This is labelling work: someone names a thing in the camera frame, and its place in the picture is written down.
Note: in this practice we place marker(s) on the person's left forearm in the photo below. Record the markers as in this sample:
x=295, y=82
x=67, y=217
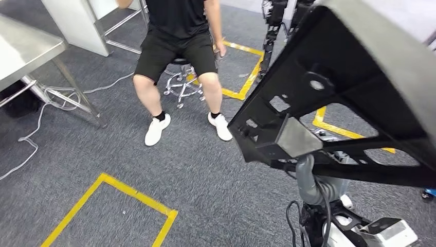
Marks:
x=214, y=20

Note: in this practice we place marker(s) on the person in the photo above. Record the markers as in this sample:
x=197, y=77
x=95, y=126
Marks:
x=177, y=34

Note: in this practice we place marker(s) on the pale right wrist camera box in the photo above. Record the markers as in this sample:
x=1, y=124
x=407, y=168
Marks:
x=391, y=233

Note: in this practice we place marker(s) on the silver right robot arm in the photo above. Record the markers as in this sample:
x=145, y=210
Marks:
x=333, y=231

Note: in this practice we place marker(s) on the yellow floor tape square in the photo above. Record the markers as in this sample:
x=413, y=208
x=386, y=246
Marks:
x=136, y=196
x=250, y=76
x=335, y=129

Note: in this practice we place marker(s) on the stainless steel workbench table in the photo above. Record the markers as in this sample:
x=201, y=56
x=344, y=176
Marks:
x=126, y=22
x=24, y=47

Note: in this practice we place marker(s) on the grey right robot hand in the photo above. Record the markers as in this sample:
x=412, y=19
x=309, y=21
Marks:
x=306, y=184

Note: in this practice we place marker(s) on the person's left hand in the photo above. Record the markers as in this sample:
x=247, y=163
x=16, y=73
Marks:
x=220, y=49

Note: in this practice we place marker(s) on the black robot legs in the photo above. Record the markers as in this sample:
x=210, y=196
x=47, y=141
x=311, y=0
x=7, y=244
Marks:
x=272, y=34

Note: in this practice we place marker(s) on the black stool with chrome base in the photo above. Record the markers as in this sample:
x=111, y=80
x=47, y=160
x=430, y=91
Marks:
x=182, y=85

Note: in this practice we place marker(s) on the black plastic plate bracket part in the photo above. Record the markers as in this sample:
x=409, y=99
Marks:
x=357, y=51

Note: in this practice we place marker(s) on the black box under table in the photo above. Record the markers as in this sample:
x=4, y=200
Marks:
x=20, y=102

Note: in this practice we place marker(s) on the white cabinet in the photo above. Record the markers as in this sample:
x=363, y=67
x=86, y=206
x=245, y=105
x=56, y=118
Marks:
x=75, y=24

